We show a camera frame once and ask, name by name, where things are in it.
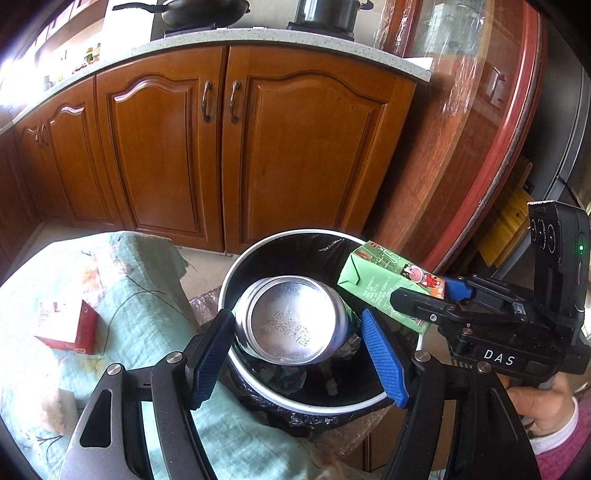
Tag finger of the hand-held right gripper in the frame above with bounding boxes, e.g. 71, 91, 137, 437
443, 275, 533, 308
390, 287, 519, 325

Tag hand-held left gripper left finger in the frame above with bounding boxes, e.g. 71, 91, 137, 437
58, 308, 237, 480

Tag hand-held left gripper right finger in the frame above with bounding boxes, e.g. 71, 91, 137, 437
360, 308, 543, 480

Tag green drink carton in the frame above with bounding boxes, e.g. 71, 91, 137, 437
337, 240, 448, 334

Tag green and silver can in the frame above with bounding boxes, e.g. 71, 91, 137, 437
235, 275, 350, 366

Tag white rimmed trash bin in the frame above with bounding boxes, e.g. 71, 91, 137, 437
219, 229, 428, 439

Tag person's right forearm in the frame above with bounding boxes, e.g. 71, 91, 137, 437
529, 397, 591, 480

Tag person's right hand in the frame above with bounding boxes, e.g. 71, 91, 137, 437
505, 374, 579, 437

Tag clear plastic sheet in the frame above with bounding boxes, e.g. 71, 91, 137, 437
188, 285, 398, 472

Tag light blue floral tablecloth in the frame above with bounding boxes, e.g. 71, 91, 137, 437
0, 231, 324, 480

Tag red and white carton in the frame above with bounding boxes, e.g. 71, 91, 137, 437
34, 299, 99, 355

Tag crumpled white tissue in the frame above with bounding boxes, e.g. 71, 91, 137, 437
44, 388, 77, 437

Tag wooden framed glass door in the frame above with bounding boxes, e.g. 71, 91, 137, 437
369, 0, 550, 278

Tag wooden base cabinets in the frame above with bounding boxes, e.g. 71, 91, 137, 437
0, 44, 419, 257

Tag speckled kitchen countertop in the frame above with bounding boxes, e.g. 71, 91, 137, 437
0, 28, 435, 136

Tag black gas stove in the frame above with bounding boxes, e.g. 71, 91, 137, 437
164, 21, 356, 42

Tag dark steel pot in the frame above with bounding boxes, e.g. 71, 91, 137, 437
294, 0, 374, 28

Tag black wok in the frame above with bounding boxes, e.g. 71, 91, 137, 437
112, 0, 251, 28

